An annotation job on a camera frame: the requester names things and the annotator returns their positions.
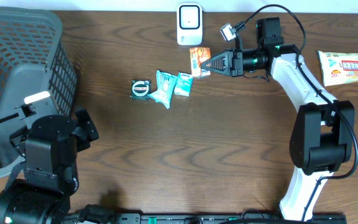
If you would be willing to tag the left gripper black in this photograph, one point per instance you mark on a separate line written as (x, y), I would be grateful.
(83, 140)

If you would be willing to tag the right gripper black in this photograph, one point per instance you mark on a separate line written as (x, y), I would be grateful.
(226, 68)

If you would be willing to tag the orange juice carton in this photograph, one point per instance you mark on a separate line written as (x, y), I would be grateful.
(198, 55)

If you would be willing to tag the teal tissue pack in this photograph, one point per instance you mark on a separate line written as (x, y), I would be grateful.
(184, 84)

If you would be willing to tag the teal snack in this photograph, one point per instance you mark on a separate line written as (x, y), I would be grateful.
(165, 85)

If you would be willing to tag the black round-label item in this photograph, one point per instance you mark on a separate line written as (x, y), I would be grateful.
(140, 89)

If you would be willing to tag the yellow snack bag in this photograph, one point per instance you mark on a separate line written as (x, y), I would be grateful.
(338, 68)

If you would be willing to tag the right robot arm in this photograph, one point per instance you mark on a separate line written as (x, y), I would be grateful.
(322, 138)

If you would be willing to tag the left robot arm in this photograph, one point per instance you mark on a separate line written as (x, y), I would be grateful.
(39, 188)

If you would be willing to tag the white barcode scanner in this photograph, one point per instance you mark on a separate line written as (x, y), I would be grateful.
(189, 24)

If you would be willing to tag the grey plastic mesh basket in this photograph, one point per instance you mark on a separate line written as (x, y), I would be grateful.
(33, 60)

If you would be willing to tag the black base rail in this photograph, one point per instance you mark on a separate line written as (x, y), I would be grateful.
(136, 218)

